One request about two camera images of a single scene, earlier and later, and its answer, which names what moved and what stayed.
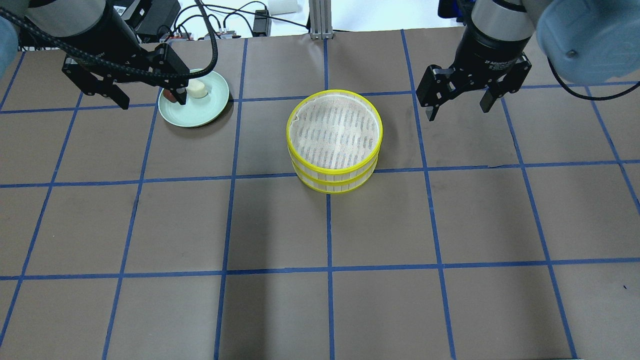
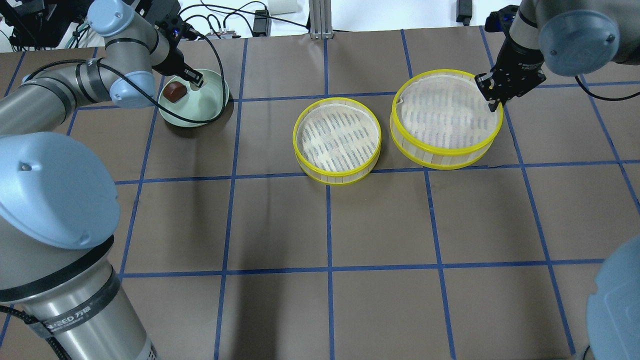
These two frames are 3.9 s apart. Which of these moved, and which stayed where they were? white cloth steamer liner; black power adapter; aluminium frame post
Moved: white cloth steamer liner
Stayed: black power adapter; aluminium frame post
